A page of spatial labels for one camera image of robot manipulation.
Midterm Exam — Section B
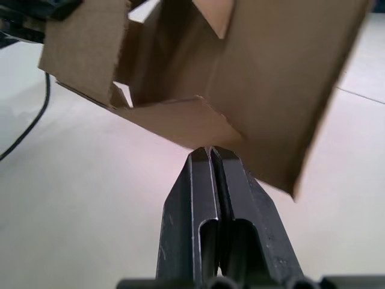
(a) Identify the thin black cable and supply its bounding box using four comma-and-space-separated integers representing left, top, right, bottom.
0, 71, 52, 161

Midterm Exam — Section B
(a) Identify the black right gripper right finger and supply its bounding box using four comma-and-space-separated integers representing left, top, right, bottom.
209, 146, 298, 282

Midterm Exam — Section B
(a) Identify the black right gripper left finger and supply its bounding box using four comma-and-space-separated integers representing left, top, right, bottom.
154, 147, 223, 281

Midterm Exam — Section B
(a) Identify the small brown cardboard box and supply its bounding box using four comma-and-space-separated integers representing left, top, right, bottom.
37, 0, 374, 204

